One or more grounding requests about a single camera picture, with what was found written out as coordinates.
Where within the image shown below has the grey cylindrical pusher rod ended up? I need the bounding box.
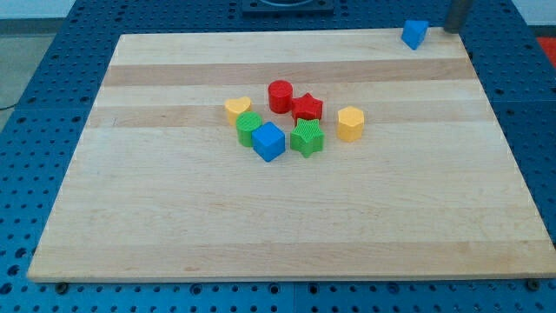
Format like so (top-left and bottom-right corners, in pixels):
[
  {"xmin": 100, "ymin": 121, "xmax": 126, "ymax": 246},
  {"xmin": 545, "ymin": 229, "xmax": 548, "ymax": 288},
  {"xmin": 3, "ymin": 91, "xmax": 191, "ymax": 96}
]
[{"xmin": 443, "ymin": 0, "xmax": 473, "ymax": 34}]

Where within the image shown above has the blue triangle block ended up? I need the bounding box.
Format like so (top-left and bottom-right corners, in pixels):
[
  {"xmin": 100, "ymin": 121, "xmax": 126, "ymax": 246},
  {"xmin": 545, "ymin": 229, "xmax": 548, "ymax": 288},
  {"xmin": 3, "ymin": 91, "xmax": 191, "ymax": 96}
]
[{"xmin": 400, "ymin": 20, "xmax": 429, "ymax": 50}]

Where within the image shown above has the red star block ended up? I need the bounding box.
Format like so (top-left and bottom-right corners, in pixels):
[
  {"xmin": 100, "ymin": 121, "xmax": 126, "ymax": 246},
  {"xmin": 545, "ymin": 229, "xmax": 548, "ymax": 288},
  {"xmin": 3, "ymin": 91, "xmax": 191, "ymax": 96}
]
[{"xmin": 291, "ymin": 93, "xmax": 323, "ymax": 125}]

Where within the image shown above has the green star block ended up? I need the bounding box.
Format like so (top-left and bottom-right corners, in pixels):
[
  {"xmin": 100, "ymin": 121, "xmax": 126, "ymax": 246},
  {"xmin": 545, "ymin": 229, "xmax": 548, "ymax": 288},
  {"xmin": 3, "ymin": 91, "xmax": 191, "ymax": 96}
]
[{"xmin": 290, "ymin": 118, "xmax": 325, "ymax": 157}]

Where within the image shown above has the yellow hexagon block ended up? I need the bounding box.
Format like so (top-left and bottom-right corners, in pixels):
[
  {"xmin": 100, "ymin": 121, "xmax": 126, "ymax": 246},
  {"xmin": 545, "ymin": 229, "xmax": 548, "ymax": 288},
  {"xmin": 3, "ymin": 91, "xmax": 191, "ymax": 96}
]
[{"xmin": 337, "ymin": 106, "xmax": 365, "ymax": 142}]

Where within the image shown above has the red cylinder block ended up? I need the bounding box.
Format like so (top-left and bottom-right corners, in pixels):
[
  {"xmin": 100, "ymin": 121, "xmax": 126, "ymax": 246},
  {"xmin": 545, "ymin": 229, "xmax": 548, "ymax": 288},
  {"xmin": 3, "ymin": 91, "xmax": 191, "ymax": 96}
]
[{"xmin": 268, "ymin": 80, "xmax": 294, "ymax": 114}]

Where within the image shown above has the blue cube block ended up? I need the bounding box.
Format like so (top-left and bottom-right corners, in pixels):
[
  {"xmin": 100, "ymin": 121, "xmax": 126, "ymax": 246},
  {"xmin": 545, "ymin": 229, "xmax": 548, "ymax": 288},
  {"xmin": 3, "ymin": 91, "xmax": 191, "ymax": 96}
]
[{"xmin": 252, "ymin": 122, "xmax": 286, "ymax": 162}]

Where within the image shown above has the green cylinder block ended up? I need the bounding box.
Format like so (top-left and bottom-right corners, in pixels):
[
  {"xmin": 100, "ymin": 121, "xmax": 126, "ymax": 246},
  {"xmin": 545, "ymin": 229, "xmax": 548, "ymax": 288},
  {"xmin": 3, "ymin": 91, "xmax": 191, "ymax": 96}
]
[{"xmin": 235, "ymin": 111, "xmax": 262, "ymax": 147}]

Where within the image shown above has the yellow heart block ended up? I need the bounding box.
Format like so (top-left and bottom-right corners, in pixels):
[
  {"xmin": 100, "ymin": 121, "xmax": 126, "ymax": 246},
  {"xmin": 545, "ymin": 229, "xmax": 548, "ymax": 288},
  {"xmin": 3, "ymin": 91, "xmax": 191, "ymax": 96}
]
[{"xmin": 224, "ymin": 97, "xmax": 252, "ymax": 126}]

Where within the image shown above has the wooden board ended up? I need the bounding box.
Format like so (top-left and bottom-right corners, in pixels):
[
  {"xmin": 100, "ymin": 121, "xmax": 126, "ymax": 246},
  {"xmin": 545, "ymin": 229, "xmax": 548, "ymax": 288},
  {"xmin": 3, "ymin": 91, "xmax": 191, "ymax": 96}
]
[{"xmin": 28, "ymin": 28, "xmax": 555, "ymax": 283}]

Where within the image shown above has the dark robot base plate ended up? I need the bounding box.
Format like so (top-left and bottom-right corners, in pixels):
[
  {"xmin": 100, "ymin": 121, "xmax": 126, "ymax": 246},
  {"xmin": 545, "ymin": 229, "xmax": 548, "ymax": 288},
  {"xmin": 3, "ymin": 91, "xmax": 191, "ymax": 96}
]
[{"xmin": 240, "ymin": 0, "xmax": 335, "ymax": 17}]

